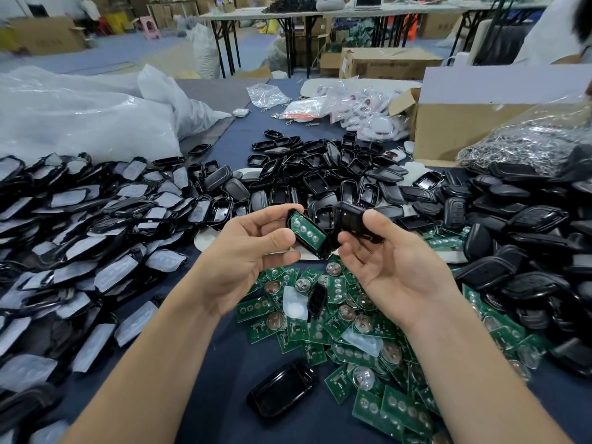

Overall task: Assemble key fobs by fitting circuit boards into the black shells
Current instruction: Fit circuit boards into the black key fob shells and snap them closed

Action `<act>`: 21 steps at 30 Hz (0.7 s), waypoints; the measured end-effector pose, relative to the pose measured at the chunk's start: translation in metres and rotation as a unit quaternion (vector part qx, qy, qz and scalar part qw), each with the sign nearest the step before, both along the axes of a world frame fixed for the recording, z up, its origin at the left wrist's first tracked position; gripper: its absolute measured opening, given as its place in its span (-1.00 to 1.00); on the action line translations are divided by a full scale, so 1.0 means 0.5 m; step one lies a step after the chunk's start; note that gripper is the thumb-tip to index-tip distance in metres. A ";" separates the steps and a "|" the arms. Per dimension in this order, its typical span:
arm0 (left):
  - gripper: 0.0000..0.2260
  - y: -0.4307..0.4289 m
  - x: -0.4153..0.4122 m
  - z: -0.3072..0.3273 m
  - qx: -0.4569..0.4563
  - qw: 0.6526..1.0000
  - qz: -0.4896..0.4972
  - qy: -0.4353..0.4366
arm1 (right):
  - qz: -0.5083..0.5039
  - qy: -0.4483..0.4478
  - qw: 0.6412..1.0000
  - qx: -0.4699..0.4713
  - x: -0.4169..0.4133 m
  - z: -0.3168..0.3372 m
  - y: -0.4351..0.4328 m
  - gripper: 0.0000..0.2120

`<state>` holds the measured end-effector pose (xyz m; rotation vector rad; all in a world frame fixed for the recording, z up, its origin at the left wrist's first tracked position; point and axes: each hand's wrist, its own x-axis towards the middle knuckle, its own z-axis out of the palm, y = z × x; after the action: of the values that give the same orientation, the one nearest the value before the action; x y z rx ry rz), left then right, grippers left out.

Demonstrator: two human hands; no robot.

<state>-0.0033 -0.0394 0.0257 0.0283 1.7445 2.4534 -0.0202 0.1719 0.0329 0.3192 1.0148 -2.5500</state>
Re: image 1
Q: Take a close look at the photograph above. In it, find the person's left hand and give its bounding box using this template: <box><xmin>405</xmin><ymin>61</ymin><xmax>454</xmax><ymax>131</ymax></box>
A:
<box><xmin>189</xmin><ymin>203</ymin><xmax>305</xmax><ymax>313</ymax></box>

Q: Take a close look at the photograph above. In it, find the person's right hand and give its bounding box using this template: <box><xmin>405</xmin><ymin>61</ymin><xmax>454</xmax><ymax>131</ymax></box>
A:
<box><xmin>337</xmin><ymin>212</ymin><xmax>459</xmax><ymax>329</ymax></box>

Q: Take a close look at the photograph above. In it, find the black shell cover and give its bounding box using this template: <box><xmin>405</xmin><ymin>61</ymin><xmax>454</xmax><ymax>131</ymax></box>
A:
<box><xmin>331</xmin><ymin>201</ymin><xmax>382</xmax><ymax>244</ymax></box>

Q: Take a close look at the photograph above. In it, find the pile of green circuit boards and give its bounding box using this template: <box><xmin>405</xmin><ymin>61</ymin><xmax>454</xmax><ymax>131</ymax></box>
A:
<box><xmin>233</xmin><ymin>226</ymin><xmax>556</xmax><ymax>444</ymax></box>

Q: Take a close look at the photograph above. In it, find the pile of black shell halves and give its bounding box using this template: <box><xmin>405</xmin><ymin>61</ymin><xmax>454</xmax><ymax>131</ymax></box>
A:
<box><xmin>245</xmin><ymin>129</ymin><xmax>445</xmax><ymax>232</ymax></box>

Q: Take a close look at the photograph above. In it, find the pile of assembled black fobs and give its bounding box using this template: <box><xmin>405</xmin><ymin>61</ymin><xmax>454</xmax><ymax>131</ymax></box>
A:
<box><xmin>442</xmin><ymin>147</ymin><xmax>592</xmax><ymax>376</ymax></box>

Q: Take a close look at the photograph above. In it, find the lone glossy black shell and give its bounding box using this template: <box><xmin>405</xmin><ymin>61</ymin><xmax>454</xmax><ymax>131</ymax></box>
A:
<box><xmin>247</xmin><ymin>358</ymin><xmax>318</xmax><ymax>422</ymax></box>

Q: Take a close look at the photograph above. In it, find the pile of shells with pads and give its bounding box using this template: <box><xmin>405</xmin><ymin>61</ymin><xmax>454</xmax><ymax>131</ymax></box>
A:
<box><xmin>0</xmin><ymin>152</ymin><xmax>237</xmax><ymax>444</ymax></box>

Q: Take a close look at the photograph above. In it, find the person's right forearm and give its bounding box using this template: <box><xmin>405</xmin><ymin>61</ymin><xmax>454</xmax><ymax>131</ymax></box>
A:
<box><xmin>407</xmin><ymin>300</ymin><xmax>575</xmax><ymax>444</ymax></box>

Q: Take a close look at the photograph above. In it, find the person's left forearm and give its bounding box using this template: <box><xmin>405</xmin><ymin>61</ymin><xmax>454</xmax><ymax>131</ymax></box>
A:
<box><xmin>60</xmin><ymin>295</ymin><xmax>232</xmax><ymax>444</ymax></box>

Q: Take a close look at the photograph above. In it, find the clear plastic film piece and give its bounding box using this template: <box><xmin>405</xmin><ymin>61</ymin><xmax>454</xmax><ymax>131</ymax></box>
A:
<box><xmin>282</xmin><ymin>286</ymin><xmax>309</xmax><ymax>322</ymax></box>

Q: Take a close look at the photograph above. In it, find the clear bag with red label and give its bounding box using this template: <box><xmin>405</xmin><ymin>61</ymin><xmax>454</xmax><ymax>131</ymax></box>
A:
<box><xmin>274</xmin><ymin>97</ymin><xmax>332</xmax><ymax>121</ymax></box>

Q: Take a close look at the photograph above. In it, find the heap of clear parts bags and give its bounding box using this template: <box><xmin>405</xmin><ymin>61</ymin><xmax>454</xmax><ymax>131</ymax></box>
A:
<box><xmin>328</xmin><ymin>83</ymin><xmax>413</xmax><ymax>142</ymax></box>

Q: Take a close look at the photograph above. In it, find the large open cardboard box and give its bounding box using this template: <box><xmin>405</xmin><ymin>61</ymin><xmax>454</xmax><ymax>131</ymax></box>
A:
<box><xmin>388</xmin><ymin>64</ymin><xmax>592</xmax><ymax>165</ymax></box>

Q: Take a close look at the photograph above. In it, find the small crumpled clear plastic bag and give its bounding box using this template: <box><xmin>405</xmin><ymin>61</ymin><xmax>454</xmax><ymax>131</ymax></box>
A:
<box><xmin>246</xmin><ymin>83</ymin><xmax>292</xmax><ymax>110</ymax></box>

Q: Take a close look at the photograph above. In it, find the clear bag of metal parts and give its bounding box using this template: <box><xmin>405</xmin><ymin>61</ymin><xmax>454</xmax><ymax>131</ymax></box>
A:
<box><xmin>458</xmin><ymin>101</ymin><xmax>592</xmax><ymax>176</ymax></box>

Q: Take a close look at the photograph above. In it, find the brown cardboard box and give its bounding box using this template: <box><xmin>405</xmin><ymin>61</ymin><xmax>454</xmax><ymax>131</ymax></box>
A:
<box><xmin>339</xmin><ymin>47</ymin><xmax>443</xmax><ymax>81</ymax></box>

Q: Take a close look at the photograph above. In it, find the white sack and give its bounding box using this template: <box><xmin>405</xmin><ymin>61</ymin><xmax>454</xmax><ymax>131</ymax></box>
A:
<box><xmin>189</xmin><ymin>23</ymin><xmax>223</xmax><ymax>80</ymax></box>

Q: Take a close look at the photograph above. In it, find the large white plastic bag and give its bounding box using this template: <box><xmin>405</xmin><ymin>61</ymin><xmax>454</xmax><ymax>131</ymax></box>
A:
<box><xmin>0</xmin><ymin>64</ymin><xmax>232</xmax><ymax>165</ymax></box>

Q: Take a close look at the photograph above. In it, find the pink plastic stool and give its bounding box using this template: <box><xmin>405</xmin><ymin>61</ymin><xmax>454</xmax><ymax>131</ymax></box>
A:
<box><xmin>139</xmin><ymin>15</ymin><xmax>161</xmax><ymax>41</ymax></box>

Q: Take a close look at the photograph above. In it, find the heap of black parts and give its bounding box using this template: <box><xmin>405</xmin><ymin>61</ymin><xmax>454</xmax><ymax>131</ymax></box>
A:
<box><xmin>261</xmin><ymin>0</ymin><xmax>320</xmax><ymax>15</ymax></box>

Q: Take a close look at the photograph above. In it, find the long white table top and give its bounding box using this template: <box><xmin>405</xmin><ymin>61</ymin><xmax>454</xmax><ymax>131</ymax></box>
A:
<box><xmin>199</xmin><ymin>2</ymin><xmax>556</xmax><ymax>22</ymax></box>

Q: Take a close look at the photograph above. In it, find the tan cardboard box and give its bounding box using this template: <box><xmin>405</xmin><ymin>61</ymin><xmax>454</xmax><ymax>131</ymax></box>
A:
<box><xmin>9</xmin><ymin>15</ymin><xmax>86</xmax><ymax>56</ymax></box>

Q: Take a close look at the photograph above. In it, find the black metal table frame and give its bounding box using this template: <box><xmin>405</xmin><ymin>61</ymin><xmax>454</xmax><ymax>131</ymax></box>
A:
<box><xmin>205</xmin><ymin>12</ymin><xmax>320</xmax><ymax>78</ymax></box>

